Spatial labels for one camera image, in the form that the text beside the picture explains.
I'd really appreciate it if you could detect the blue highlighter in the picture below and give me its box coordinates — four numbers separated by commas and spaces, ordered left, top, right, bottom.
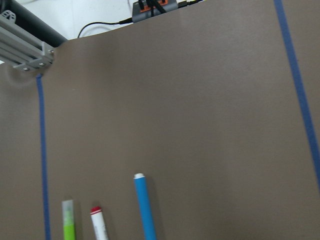
133, 173, 157, 240

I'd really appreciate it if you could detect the red white marker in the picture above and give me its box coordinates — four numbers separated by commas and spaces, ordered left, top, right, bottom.
90, 206, 109, 240

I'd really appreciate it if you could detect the green highlighter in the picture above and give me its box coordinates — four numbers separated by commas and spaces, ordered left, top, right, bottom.
61, 199, 76, 240

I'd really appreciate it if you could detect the aluminium frame post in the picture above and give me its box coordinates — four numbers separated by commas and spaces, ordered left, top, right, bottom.
0, 10, 54, 72

